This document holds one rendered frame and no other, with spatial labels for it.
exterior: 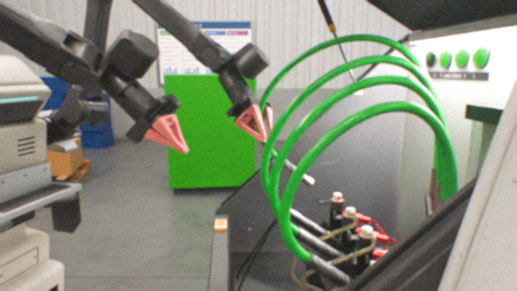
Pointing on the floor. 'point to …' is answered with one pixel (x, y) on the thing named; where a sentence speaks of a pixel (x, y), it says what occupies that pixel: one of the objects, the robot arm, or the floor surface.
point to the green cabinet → (208, 137)
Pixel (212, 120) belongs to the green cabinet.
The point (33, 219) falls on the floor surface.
